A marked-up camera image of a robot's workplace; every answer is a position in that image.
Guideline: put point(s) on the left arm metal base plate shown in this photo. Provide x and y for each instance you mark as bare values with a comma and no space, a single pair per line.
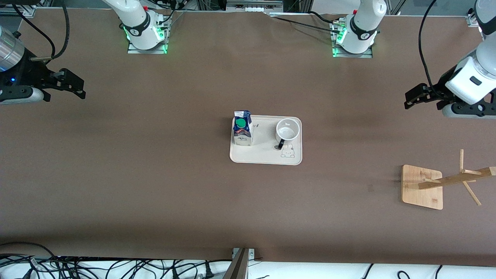
368,55

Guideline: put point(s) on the small metal corner bracket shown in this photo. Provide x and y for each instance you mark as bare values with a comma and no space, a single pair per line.
251,254

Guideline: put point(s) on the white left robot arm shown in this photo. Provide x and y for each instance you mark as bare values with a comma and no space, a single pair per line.
360,42

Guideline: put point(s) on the white smiley face cup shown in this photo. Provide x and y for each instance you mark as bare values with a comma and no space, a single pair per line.
288,133

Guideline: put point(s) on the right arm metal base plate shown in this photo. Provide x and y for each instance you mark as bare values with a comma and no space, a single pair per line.
133,50

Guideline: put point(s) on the cream rabbit print tray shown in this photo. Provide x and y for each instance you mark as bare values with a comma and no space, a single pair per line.
263,155

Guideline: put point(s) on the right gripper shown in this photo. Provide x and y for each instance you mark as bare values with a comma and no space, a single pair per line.
30,72

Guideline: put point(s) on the wooden mug stand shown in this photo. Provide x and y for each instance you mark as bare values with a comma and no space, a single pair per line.
420,193

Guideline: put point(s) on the aluminium profile post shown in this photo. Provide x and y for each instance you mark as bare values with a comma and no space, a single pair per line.
238,269

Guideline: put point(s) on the blue white milk carton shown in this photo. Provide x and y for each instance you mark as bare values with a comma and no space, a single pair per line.
242,133

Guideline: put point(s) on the aluminium corner profile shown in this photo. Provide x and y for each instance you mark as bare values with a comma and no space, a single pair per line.
473,19
9,11

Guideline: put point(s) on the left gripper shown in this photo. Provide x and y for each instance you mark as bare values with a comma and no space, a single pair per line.
437,93

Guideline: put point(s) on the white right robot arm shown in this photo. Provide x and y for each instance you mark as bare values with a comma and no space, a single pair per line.
143,38

